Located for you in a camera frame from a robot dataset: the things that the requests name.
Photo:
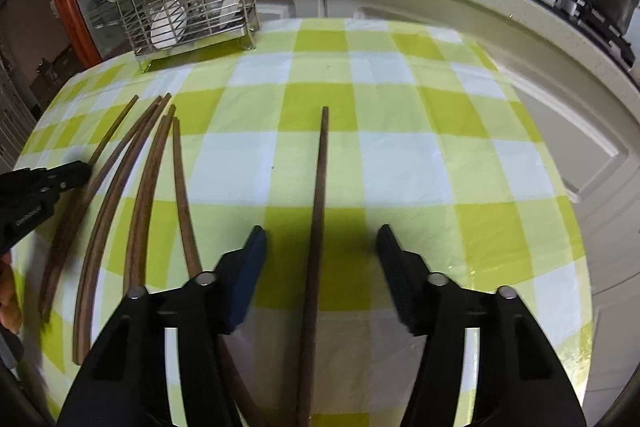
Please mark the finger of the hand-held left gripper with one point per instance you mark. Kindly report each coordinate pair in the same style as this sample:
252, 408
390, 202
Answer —
60, 177

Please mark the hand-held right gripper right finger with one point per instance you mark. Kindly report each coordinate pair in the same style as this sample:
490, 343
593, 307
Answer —
400, 287

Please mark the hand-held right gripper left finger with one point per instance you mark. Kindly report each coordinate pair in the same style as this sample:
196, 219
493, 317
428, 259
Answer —
245, 282

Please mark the person's left hand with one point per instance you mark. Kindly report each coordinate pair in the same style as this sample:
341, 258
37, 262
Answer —
10, 302

